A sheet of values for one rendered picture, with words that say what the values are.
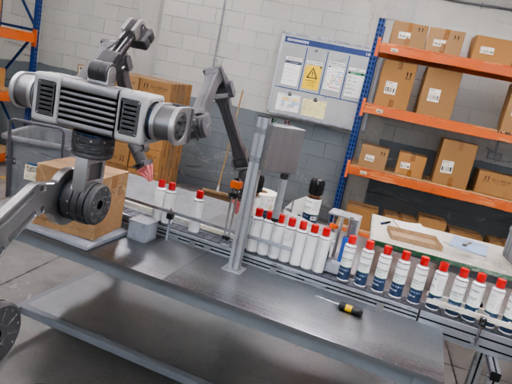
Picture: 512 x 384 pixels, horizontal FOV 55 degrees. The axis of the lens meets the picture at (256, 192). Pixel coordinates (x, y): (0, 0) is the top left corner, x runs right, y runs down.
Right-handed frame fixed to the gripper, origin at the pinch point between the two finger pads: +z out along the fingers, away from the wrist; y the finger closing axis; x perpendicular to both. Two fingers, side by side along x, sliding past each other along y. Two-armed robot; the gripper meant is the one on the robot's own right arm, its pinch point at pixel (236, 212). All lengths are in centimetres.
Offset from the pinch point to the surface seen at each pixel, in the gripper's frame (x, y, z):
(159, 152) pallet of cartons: -266, 191, 39
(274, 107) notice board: -406, 115, -30
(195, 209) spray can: 8.3, 17.2, 2.3
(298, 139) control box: 13, -24, -42
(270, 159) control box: 23.5, -17.1, -32.3
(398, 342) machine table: 37, -83, 18
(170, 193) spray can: 8.1, 31.5, -1.4
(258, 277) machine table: 21.3, -23.0, 18.5
